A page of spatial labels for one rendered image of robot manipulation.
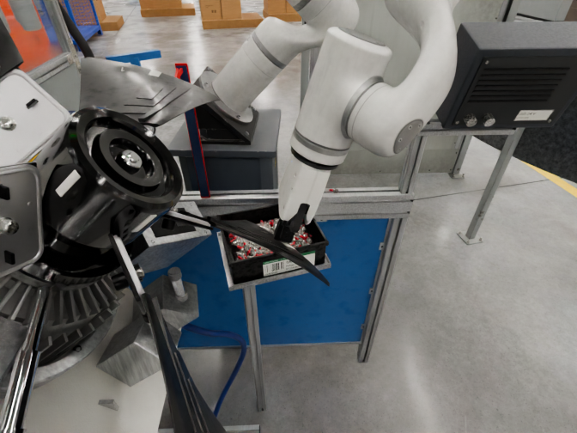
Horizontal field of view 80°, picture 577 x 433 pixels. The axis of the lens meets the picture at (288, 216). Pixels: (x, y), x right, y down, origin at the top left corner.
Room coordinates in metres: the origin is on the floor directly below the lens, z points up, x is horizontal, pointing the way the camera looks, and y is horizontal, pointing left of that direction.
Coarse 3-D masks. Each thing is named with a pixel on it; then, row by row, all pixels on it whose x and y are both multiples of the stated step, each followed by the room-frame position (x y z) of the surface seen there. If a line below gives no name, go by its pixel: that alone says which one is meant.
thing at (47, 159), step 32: (64, 128) 0.27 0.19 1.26; (96, 128) 0.30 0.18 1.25; (128, 128) 0.33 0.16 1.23; (64, 160) 0.25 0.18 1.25; (96, 160) 0.27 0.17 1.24; (160, 160) 0.33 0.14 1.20; (96, 192) 0.23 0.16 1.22; (128, 192) 0.25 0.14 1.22; (160, 192) 0.28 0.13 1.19; (64, 224) 0.23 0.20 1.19; (96, 224) 0.23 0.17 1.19; (128, 224) 0.24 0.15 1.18; (64, 256) 0.24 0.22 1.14; (96, 256) 0.26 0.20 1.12
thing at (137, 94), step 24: (96, 72) 0.57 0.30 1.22; (120, 72) 0.59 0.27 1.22; (144, 72) 0.61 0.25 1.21; (96, 96) 0.49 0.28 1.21; (120, 96) 0.50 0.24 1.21; (144, 96) 0.50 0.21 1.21; (168, 96) 0.53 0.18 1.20; (192, 96) 0.56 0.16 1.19; (216, 96) 0.64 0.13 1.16; (144, 120) 0.42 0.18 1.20; (168, 120) 0.44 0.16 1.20
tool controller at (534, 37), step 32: (480, 32) 0.76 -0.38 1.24; (512, 32) 0.76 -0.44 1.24; (544, 32) 0.76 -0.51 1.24; (576, 32) 0.76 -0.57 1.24; (480, 64) 0.70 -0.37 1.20; (512, 64) 0.70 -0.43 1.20; (544, 64) 0.71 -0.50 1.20; (576, 64) 0.71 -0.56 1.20; (448, 96) 0.76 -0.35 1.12; (480, 96) 0.72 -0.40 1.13; (512, 96) 0.72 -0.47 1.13; (544, 96) 0.72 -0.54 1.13; (448, 128) 0.74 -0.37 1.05
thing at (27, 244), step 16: (0, 176) 0.22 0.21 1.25; (16, 176) 0.23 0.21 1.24; (32, 176) 0.24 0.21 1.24; (16, 192) 0.22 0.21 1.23; (32, 192) 0.23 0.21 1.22; (0, 208) 0.21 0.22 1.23; (16, 208) 0.22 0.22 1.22; (32, 208) 0.23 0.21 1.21; (32, 224) 0.22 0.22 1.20; (0, 240) 0.20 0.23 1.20; (16, 240) 0.21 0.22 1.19; (32, 240) 0.22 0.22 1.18; (0, 256) 0.19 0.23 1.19; (16, 256) 0.20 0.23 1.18; (32, 256) 0.21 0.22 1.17; (0, 272) 0.19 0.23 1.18
